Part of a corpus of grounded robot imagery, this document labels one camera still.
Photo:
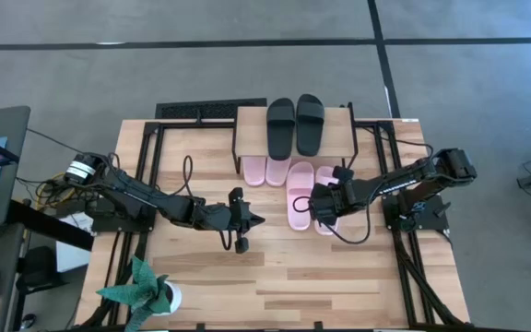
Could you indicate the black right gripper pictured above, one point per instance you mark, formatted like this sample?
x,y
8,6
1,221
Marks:
x,y
339,198

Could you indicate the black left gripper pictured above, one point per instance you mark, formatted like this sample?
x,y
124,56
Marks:
x,y
240,219

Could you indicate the pink slide sandal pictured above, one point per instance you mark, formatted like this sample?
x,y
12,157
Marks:
x,y
278,171
254,173
323,175
300,184

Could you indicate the black slide sandal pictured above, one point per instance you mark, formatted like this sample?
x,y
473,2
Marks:
x,y
280,133
310,129

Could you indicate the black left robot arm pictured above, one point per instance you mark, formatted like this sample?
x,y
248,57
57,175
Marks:
x,y
132,198

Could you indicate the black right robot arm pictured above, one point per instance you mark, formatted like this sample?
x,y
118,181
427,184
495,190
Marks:
x,y
454,163

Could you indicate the wooden shelf with black legs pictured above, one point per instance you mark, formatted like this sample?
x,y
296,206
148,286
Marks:
x,y
251,133

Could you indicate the green plant in white pot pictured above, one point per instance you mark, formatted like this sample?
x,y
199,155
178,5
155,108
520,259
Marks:
x,y
148,288

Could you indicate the white box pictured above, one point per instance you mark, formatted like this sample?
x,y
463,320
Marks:
x,y
74,258

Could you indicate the dark grey desk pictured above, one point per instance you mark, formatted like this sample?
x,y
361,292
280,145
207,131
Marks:
x,y
39,223

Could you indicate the black floor object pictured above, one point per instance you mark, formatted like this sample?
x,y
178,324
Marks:
x,y
42,272

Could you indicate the black aluminium table frame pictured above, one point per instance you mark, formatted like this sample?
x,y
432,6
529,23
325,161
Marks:
x,y
178,124

